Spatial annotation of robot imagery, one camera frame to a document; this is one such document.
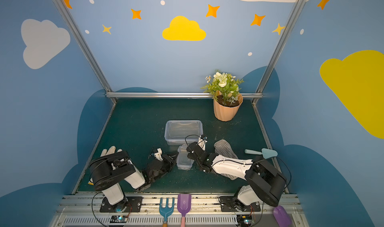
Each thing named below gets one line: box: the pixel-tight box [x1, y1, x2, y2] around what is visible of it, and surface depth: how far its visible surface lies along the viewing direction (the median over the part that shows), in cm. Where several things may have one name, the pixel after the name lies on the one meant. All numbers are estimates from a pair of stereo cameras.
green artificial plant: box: [200, 72, 245, 106], surface depth 95 cm
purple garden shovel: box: [177, 193, 192, 227], surface depth 75 cm
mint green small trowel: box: [244, 148, 278, 159], surface depth 95 cm
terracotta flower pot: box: [213, 90, 244, 122], surface depth 103 cm
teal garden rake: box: [159, 197, 175, 227], surface depth 73 cm
